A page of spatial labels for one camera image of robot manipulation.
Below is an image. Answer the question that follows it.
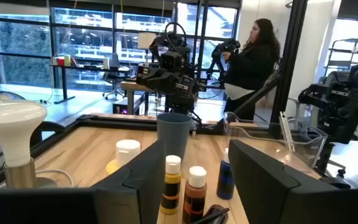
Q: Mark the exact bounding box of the thin black paintbrush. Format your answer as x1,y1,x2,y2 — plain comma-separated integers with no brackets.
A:
191,207,231,224

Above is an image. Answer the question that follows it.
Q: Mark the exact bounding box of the computer tower purple light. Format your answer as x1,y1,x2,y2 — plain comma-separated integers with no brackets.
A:
112,93,146,116

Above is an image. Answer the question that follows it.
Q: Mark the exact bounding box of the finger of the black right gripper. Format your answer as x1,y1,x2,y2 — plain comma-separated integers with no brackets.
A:
166,70,182,95
144,70,167,94

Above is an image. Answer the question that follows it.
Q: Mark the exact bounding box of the small gold paint bottle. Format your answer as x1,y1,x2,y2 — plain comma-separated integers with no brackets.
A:
160,154,182,215

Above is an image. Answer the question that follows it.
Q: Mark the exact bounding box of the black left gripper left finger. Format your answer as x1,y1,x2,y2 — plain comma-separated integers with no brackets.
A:
0,139,167,224

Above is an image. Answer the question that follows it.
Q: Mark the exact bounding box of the blue-grey plastic cup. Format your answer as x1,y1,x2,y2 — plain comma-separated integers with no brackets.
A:
156,112,193,161

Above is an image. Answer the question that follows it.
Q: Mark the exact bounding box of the grey office chair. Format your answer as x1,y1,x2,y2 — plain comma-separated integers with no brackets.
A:
102,52,127,101

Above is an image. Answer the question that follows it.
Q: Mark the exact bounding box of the black standing desk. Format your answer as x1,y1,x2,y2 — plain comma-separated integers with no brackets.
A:
48,63,132,105

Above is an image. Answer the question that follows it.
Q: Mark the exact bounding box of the person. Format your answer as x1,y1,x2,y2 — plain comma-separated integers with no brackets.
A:
222,17,282,121

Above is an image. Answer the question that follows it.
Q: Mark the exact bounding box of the small blue paint bottle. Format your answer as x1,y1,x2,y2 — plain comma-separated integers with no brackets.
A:
216,147,236,200

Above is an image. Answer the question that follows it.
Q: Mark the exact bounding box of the wooden side table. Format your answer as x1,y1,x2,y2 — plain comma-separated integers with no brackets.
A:
119,80,155,116

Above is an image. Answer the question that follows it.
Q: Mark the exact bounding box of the large yellow paint bottle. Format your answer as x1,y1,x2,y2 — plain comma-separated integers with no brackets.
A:
106,139,142,175

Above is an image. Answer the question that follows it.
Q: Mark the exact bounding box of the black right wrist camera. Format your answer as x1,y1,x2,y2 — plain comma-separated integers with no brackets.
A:
161,50,185,73

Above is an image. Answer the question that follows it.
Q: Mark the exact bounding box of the clear plastic bin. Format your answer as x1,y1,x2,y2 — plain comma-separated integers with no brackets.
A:
224,111,328,169

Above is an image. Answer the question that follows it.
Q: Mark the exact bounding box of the white shade desk lamp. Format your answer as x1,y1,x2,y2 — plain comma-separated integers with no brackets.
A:
137,32,157,67

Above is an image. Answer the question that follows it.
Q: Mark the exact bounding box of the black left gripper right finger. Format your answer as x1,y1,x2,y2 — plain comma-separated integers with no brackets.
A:
228,139,358,224

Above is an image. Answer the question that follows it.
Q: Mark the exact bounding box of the white bulb table lamp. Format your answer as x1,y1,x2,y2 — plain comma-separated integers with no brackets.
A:
0,99,58,190

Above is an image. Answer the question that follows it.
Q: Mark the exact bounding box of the metal storage rack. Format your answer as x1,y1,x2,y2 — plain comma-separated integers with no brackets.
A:
324,37,358,78

